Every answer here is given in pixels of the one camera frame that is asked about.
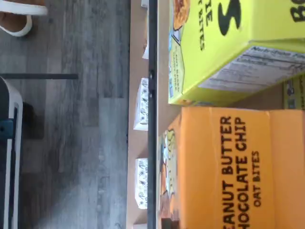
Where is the white patterned pantry box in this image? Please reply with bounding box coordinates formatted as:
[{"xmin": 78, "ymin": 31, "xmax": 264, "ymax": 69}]
[
  {"xmin": 135, "ymin": 157, "xmax": 150, "ymax": 209},
  {"xmin": 133, "ymin": 77, "xmax": 151, "ymax": 131}
]

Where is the black metal shelf rack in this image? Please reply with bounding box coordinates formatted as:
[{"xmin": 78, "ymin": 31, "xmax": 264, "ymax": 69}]
[{"xmin": 126, "ymin": 0, "xmax": 305, "ymax": 229}]

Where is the orange Bobo's peanut butter box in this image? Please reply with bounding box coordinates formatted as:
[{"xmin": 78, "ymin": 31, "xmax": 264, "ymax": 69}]
[{"xmin": 159, "ymin": 106, "xmax": 305, "ymax": 229}]

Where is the white and black machine base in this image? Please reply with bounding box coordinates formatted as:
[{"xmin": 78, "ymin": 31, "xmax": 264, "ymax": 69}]
[{"xmin": 0, "ymin": 75, "xmax": 25, "ymax": 229}]

